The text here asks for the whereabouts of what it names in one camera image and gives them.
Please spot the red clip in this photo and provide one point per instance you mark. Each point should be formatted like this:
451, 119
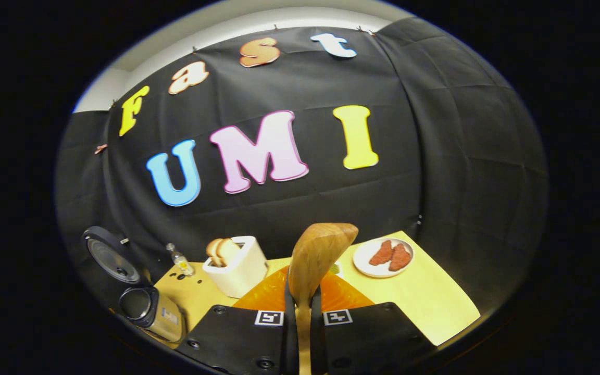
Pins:
100, 149

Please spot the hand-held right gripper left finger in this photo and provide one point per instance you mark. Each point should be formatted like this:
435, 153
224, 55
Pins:
290, 338

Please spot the white round plate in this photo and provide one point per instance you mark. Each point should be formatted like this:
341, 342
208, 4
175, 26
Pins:
365, 263

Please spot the black backdrop cloth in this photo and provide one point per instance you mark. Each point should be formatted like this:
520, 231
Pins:
435, 156

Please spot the small glass bottle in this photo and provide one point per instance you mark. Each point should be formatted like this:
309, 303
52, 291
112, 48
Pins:
181, 263

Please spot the toast bread slice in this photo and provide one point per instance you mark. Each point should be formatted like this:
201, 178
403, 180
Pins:
212, 251
229, 250

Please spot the wooden spoon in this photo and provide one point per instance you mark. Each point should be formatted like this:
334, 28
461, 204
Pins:
315, 255

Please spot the white toaster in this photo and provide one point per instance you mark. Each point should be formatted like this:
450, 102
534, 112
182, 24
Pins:
242, 271

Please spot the red meat slice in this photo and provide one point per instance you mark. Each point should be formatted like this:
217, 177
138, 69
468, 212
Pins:
400, 257
382, 252

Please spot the black rice cooker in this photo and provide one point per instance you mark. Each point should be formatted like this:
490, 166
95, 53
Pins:
164, 317

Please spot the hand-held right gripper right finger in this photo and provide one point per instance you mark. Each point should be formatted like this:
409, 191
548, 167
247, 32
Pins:
316, 338

